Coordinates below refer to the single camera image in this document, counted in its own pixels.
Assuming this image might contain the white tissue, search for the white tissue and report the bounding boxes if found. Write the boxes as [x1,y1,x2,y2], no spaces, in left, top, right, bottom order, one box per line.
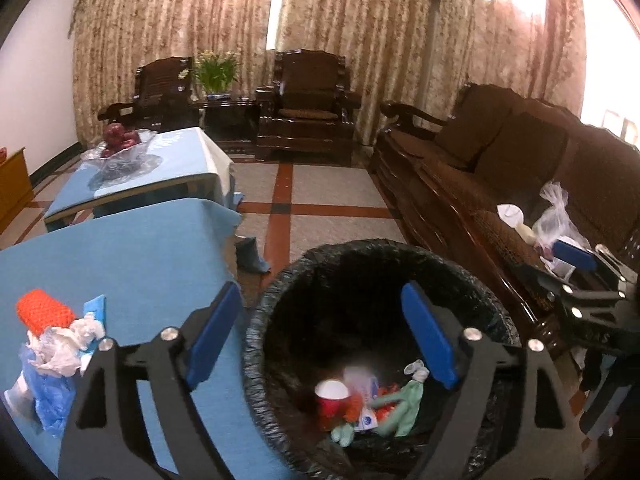
[26,313,106,377]

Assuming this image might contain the floral beige curtains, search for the floral beige curtains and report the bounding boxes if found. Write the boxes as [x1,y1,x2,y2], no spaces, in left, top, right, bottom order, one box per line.
[70,0,586,145]

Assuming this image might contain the dark wooden side table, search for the dark wooden side table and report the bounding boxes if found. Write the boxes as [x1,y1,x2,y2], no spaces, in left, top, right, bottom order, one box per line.
[198,98,259,155]

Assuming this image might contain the green potted plant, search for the green potted plant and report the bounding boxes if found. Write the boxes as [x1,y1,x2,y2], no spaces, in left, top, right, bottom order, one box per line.
[177,50,240,99]

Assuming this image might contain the red plastic bag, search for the red plastic bag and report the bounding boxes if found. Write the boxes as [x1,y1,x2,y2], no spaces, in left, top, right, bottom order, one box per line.
[343,382,400,426]

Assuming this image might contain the right dark wooden armchair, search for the right dark wooden armchair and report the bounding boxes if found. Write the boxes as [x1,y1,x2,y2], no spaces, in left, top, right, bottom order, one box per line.
[255,49,361,166]

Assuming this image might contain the blue cloth coffee table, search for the blue cloth coffee table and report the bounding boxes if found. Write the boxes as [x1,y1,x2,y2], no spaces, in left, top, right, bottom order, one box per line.
[43,127,236,232]

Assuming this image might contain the dark wooden sofa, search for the dark wooden sofa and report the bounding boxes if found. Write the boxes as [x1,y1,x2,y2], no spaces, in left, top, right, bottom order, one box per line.
[371,84,639,355]

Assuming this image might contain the red paper cup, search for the red paper cup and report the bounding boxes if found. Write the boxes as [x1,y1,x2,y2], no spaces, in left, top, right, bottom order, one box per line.
[314,379,350,431]

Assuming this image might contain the green rubber glove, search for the green rubber glove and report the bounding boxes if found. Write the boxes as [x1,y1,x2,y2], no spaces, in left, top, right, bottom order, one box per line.
[329,360,431,448]

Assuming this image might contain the black bin with liner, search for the black bin with liner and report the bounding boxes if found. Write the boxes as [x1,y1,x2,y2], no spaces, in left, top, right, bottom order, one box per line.
[243,240,520,479]

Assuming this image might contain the orange foam fruit net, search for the orange foam fruit net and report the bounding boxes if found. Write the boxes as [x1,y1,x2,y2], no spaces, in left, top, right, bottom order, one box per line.
[16,289,76,337]

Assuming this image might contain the dark wooden armchair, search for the dark wooden armchair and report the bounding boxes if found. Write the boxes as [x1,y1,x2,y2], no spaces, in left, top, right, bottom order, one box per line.
[98,56,200,132]
[255,49,361,166]

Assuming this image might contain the left dark wooden armchair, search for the left dark wooden armchair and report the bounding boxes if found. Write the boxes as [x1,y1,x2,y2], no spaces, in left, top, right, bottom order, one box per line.
[98,56,200,132]

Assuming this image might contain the red apples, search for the red apples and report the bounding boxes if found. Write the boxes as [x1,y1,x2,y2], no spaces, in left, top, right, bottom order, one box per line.
[101,122,141,157]

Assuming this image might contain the blue toothpaste box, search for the blue toothpaste box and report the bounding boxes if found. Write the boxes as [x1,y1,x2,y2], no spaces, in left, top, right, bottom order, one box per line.
[82,295,106,353]

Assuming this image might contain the wooden TV cabinet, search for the wooden TV cabinet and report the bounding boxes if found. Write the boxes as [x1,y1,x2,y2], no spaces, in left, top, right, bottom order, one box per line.
[0,148,34,232]

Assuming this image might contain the white paper cup on sofa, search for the white paper cup on sofa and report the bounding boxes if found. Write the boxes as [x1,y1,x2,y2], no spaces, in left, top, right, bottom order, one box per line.
[497,204,524,229]

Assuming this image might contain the blue plastic bag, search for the blue plastic bag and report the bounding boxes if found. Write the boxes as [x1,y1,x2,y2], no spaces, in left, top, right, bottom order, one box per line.
[18,344,76,439]

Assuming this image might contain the clear plastic bag on sofa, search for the clear plastic bag on sofa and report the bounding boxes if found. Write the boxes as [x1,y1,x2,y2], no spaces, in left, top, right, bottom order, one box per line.
[533,182,591,260]

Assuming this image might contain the glass fruit bowl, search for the glass fruit bowl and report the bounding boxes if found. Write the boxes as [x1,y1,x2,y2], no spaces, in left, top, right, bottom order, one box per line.
[81,129,163,188]

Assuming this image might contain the white medicine box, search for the white medicine box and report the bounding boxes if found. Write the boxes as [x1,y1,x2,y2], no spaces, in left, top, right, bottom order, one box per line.
[343,366,378,432]

